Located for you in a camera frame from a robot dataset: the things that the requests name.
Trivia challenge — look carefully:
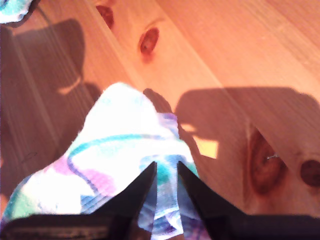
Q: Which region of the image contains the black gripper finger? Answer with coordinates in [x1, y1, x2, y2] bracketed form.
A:
[91, 161, 158, 240]
[176, 161, 248, 240]

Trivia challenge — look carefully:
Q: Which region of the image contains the tie-dye Hugging Face sock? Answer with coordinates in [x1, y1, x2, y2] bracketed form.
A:
[0, 0, 35, 25]
[2, 82, 211, 240]

